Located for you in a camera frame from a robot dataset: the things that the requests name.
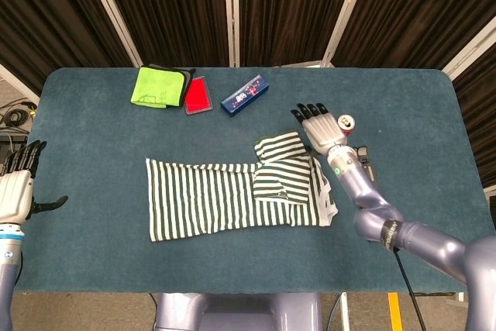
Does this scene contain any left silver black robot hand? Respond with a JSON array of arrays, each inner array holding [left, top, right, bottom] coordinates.
[[0, 140, 69, 226]]

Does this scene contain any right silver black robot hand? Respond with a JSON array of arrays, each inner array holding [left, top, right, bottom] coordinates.
[[290, 102, 348, 156]]

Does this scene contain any green white striped T-shirt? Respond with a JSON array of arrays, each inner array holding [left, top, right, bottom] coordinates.
[[145, 131, 339, 243]]

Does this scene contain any red soda can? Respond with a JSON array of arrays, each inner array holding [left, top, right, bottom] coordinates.
[[337, 114, 357, 138]]

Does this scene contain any black folding laptop stand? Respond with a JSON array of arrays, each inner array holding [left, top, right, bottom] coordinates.
[[354, 144, 377, 188]]

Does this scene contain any black floor equipment box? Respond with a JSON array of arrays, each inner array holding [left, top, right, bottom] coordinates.
[[0, 131, 24, 153]]

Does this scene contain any dark blue rectangular box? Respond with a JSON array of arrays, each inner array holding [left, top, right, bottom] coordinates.
[[220, 72, 271, 119]]

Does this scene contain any red ink pad case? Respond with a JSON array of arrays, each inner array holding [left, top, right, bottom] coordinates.
[[183, 74, 214, 116]]

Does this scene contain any lime green microfiber cloth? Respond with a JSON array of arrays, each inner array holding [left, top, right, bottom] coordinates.
[[129, 65, 187, 109]]

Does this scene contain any yellow floor tape strip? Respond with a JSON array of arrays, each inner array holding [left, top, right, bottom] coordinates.
[[387, 292, 404, 331]]

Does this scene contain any grey robot torso base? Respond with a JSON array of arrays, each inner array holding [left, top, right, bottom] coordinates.
[[153, 292, 325, 331]]

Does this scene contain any black coiled floor cable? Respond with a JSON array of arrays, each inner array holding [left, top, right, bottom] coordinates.
[[0, 100, 38, 129]]

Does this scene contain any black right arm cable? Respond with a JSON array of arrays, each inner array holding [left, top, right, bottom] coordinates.
[[393, 247, 427, 331]]

